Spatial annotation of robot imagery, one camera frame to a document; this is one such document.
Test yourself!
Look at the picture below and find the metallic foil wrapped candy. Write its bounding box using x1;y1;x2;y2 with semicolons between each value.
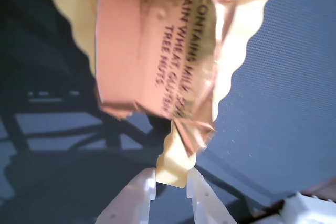
93;0;276;154

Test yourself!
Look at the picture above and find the crinkle-cut plastic fry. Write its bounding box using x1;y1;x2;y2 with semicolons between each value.
209;0;285;130
43;0;103;83
155;119;197;189

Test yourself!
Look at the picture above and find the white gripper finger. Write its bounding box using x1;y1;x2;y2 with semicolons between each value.
185;167;236;224
95;167;158;224

